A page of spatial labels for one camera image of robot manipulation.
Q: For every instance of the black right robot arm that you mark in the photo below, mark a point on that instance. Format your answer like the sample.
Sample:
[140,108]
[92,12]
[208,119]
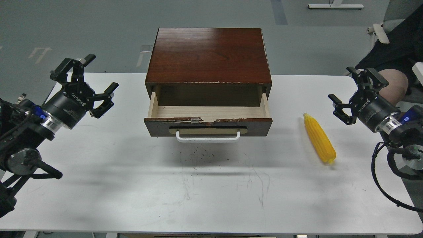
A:
[405,138]

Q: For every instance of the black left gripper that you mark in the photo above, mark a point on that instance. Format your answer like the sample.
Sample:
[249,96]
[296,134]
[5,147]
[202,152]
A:
[69,105]

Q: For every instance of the seated person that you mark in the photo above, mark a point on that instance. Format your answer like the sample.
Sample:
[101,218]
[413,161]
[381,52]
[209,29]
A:
[398,84]

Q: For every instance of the dark wooden drawer cabinet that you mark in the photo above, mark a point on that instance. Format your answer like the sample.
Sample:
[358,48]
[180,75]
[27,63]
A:
[209,73]

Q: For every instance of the yellow corn cob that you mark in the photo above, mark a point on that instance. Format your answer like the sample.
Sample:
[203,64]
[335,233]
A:
[319,140]

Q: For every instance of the wooden drawer with white handle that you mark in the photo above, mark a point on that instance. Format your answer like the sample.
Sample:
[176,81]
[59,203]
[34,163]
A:
[208,124]

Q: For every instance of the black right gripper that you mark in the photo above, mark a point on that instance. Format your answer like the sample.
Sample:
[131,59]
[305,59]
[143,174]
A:
[366,105]

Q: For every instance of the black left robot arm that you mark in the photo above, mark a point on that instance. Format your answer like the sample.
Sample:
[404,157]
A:
[25,125]

